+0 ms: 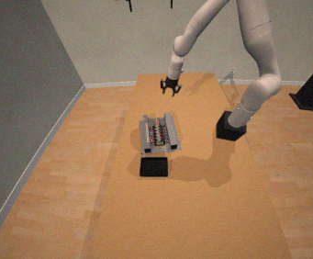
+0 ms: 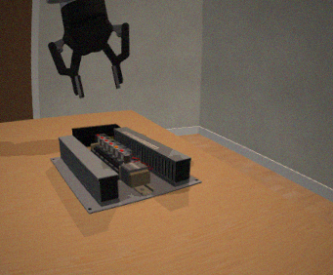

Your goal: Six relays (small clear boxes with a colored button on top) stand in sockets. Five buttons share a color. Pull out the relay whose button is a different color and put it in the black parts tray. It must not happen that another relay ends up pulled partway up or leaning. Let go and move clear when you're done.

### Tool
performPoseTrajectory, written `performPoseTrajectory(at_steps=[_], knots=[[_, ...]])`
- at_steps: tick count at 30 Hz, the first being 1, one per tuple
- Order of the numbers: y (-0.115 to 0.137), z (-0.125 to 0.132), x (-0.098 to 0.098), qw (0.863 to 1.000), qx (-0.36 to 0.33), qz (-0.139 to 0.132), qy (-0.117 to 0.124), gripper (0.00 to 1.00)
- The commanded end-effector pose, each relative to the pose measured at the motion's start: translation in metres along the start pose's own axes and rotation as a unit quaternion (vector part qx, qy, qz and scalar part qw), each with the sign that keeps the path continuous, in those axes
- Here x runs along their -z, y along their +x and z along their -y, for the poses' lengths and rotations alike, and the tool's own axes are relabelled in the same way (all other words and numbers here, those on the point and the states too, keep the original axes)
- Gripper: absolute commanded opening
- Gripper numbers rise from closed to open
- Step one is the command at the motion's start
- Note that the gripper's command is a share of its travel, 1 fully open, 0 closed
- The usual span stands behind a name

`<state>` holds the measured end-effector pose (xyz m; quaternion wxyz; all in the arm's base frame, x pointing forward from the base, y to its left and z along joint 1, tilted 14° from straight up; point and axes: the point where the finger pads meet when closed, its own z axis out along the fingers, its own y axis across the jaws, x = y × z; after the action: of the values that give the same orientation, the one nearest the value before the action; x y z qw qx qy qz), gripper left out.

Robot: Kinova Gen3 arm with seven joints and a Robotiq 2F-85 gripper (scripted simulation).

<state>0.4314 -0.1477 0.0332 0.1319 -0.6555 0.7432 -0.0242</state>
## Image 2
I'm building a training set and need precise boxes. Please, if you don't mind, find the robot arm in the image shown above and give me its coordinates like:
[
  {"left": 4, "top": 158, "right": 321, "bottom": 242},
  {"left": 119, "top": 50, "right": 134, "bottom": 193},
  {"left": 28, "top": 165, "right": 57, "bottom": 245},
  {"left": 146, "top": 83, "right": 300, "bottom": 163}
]
[{"left": 46, "top": 0, "right": 75, "bottom": 8}]

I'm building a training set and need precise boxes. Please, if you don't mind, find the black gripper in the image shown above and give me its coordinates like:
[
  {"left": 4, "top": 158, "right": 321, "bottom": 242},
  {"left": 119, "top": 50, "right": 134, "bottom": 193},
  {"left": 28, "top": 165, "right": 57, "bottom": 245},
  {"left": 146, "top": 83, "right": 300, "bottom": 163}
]
[{"left": 48, "top": 0, "right": 130, "bottom": 98}]

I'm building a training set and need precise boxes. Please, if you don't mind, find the black relay socket row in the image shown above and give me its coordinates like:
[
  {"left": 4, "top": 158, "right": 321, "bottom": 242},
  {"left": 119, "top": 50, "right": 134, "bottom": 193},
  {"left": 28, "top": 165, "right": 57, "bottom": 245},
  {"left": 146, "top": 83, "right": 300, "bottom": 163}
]
[{"left": 91, "top": 147, "right": 119, "bottom": 174}]

